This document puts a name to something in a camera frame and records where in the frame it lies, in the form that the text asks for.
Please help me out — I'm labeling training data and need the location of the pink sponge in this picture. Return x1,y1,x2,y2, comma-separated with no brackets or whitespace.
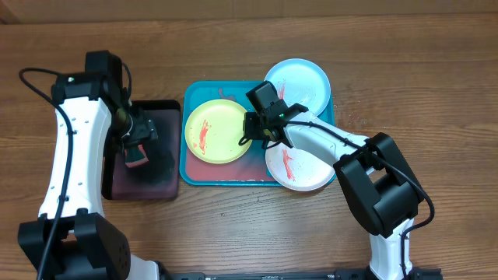
124,145,149,168

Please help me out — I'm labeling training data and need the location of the yellow plate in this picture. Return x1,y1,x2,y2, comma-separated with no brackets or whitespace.
184,99,252,164

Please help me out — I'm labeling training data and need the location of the white plate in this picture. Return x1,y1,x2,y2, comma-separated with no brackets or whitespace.
265,144,335,191

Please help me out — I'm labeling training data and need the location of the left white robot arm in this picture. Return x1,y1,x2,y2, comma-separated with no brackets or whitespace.
18,67,169,279

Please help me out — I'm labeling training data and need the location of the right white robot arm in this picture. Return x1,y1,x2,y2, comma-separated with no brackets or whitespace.
243,109,430,279

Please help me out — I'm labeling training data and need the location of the teal serving tray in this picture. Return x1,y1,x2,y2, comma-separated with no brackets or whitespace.
178,80,337,187

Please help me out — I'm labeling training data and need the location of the dark rectangular sponge tray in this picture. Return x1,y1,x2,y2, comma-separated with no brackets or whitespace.
101,100,181,201

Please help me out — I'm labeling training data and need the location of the light blue plate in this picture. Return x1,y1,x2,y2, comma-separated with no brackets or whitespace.
265,58,332,116

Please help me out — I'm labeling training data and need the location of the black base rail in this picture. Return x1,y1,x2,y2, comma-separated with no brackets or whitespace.
163,267,444,280

